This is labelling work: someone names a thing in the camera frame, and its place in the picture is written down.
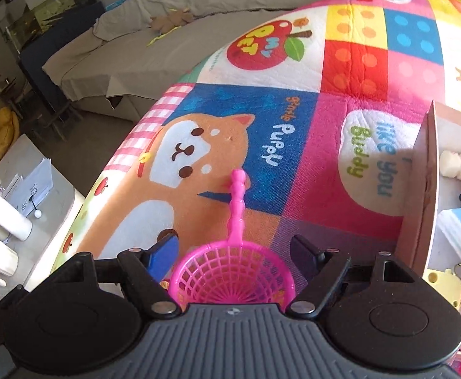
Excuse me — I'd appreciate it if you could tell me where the pink plastic basket scoop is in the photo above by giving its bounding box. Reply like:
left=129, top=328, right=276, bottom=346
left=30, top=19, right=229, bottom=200
left=168, top=169, right=296, bottom=310

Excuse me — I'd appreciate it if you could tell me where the pink cardboard box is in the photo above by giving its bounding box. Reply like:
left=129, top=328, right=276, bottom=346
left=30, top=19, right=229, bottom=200
left=395, top=103, right=461, bottom=369

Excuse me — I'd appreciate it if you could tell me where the white side table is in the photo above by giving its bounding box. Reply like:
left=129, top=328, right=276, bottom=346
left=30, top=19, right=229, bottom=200
left=0, top=135, right=84, bottom=300

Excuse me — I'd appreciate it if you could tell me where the stack of papers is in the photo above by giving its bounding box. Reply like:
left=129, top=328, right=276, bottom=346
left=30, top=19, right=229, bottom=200
left=5, top=158, right=53, bottom=216

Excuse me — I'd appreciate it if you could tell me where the colourful cartoon play mat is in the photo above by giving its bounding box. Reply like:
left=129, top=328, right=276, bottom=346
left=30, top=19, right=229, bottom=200
left=55, top=0, right=461, bottom=266

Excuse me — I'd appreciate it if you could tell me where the white cylinder bottle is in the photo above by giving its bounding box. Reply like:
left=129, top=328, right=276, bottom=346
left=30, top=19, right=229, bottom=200
left=0, top=196, right=33, bottom=241

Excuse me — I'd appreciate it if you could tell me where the beige sofa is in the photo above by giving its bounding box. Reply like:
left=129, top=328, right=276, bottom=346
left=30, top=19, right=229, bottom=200
left=61, top=0, right=320, bottom=122

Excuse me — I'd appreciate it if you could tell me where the dark tv cabinet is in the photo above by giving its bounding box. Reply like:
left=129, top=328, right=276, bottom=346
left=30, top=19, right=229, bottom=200
left=17, top=2, right=105, bottom=115

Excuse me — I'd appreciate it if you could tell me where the brown plush on sofa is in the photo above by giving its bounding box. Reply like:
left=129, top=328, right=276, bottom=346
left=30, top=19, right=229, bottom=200
left=150, top=9, right=195, bottom=35

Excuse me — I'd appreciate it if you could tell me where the fish tank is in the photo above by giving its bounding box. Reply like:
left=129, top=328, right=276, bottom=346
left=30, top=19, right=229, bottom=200
left=0, top=0, right=97, bottom=54

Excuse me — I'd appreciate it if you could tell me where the yellow bell keychain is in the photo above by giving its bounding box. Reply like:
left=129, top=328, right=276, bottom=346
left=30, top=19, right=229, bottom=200
left=423, top=263, right=461, bottom=312

